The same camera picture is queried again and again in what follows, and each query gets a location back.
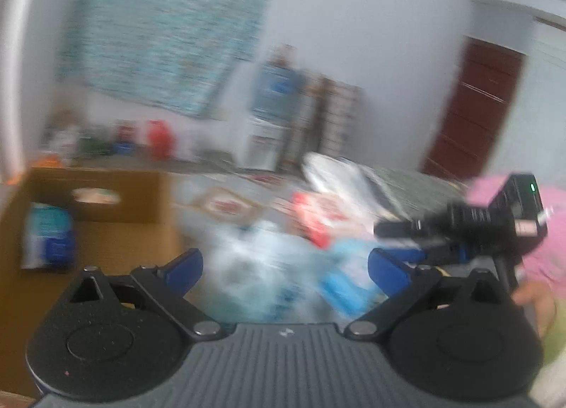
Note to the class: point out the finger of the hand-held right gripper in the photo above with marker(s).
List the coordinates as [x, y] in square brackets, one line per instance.
[398, 229]
[424, 253]

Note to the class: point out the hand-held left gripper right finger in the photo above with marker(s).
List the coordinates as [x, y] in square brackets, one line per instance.
[388, 270]

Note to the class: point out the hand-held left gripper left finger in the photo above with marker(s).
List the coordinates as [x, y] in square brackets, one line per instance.
[183, 268]

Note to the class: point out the clear plastic bag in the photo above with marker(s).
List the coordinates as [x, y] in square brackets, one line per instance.
[252, 266]

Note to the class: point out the cardboard box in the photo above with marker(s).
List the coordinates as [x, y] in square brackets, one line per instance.
[119, 195]

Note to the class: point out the person's right hand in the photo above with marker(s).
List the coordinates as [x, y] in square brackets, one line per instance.
[533, 299]

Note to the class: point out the blue white packet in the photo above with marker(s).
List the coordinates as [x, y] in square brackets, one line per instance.
[349, 284]

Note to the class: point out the green patterned blanket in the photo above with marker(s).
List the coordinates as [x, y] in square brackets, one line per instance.
[415, 187]

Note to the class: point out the red white tissue pack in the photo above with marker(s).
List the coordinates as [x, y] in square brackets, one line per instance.
[318, 215]

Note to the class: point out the white cloth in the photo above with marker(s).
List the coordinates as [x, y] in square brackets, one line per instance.
[329, 176]

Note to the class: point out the brown door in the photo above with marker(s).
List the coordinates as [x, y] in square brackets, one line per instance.
[473, 111]

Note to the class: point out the pink tissue pack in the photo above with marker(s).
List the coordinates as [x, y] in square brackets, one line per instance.
[95, 195]

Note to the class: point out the wooden rack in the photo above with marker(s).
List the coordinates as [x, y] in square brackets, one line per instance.
[327, 120]

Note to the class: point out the red plastic jug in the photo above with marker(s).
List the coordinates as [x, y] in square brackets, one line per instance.
[159, 140]

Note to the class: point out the blue small container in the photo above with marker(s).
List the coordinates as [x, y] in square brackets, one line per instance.
[124, 148]

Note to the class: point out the blue tissue packet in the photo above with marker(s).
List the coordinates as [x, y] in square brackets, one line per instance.
[48, 235]

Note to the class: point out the white water dispenser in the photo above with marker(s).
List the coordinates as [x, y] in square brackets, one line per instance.
[261, 142]

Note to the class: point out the red white small box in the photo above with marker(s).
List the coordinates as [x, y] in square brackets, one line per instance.
[125, 131]

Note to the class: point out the green bottles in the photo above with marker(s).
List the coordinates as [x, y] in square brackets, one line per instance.
[95, 146]

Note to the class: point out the person's pale clothing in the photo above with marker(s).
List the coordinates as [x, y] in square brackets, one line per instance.
[555, 359]

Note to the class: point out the orange small object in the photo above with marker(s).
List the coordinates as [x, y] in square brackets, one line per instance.
[44, 162]

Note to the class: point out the blue water bottle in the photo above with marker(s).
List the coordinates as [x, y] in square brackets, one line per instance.
[276, 85]

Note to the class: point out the white curtain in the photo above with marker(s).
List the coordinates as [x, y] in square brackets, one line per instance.
[17, 80]

